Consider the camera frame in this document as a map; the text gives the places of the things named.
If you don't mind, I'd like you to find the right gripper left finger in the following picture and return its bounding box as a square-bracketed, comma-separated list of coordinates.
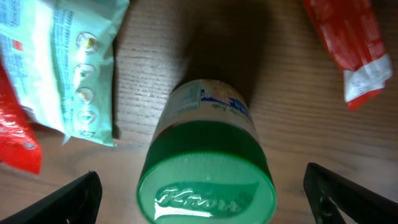
[1, 171, 103, 224]

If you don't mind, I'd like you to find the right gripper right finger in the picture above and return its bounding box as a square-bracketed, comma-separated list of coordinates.
[303, 162, 397, 224]

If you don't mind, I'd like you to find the red snack packet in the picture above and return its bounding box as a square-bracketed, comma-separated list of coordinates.
[1, 68, 42, 175]

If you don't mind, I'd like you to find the green-lid white jar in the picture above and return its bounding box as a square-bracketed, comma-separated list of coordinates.
[137, 80, 277, 224]

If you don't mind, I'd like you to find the teal white snack packet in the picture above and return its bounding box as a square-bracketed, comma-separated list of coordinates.
[1, 0, 129, 146]

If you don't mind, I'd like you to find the small red wrapper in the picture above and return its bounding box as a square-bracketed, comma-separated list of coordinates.
[303, 0, 393, 111]

